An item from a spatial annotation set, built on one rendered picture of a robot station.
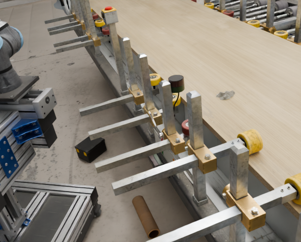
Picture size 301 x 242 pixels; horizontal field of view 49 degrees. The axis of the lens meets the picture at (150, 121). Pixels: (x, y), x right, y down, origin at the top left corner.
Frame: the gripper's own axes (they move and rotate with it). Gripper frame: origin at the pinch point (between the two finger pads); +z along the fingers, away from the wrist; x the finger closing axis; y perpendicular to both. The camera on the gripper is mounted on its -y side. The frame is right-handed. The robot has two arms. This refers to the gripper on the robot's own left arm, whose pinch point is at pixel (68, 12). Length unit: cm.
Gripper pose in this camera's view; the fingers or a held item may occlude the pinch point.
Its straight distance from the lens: 158.9
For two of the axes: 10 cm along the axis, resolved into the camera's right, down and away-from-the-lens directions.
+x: -2.4, 5.6, -7.9
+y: -9.6, -0.3, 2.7
